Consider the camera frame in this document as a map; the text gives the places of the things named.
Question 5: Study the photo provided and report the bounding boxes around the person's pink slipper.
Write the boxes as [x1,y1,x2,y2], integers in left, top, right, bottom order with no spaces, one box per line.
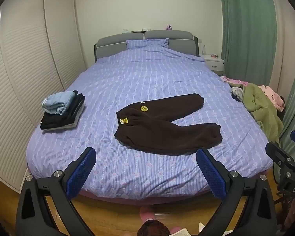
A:
[140,206,156,224]

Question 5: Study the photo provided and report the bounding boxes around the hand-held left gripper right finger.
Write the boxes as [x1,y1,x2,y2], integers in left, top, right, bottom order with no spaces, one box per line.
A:
[196,147,279,236]

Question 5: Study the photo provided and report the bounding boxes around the pink patterned garment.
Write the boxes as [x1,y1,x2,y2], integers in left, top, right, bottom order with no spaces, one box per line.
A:
[257,85,285,113]

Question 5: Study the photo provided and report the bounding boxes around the white louvered wardrobe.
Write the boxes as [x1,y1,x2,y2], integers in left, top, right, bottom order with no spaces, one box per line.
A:
[0,0,88,193]

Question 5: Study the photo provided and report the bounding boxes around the light blue folded jeans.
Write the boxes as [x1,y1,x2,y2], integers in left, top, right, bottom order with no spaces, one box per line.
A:
[42,91,76,115]

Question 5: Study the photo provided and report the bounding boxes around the green jacket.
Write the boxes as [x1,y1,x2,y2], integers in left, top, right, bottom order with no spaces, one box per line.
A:
[243,83,285,145]

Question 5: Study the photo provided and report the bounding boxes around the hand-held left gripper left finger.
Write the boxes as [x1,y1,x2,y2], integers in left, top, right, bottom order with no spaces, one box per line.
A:
[16,147,97,236]

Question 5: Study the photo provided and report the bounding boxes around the grey upholstered bed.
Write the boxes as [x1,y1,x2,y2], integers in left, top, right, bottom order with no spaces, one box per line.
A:
[27,29,269,206]

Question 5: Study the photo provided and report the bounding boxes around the dark brown fleece pants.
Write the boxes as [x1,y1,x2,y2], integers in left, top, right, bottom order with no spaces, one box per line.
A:
[114,93,223,156]

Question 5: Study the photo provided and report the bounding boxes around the purple floral pillow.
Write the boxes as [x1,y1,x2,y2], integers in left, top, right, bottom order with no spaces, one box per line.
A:
[125,38,170,50]

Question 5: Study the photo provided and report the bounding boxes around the white cloth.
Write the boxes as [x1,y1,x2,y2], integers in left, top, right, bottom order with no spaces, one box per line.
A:
[179,222,207,236]

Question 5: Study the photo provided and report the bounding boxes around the white nightstand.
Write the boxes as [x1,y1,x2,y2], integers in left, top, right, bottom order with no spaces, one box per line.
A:
[203,54,226,76]

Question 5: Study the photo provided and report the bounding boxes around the grey crumpled cloth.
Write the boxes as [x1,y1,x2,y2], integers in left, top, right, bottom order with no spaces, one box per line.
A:
[230,86,244,103]

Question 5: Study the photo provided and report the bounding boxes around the grey folded garment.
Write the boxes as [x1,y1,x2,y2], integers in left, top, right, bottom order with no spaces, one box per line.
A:
[43,103,86,132]

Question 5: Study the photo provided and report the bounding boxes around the person's dark knit clothing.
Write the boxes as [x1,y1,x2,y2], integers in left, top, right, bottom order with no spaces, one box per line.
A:
[137,220,172,236]

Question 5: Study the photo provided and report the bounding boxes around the pink crumpled garment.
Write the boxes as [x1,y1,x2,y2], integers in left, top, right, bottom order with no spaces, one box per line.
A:
[220,76,250,87]

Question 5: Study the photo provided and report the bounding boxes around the black folded clothes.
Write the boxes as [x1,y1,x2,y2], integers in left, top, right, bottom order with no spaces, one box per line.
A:
[40,91,86,130]

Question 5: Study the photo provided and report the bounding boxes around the purple floral striped duvet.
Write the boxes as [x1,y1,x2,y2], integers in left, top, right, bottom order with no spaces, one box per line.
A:
[26,38,274,200]

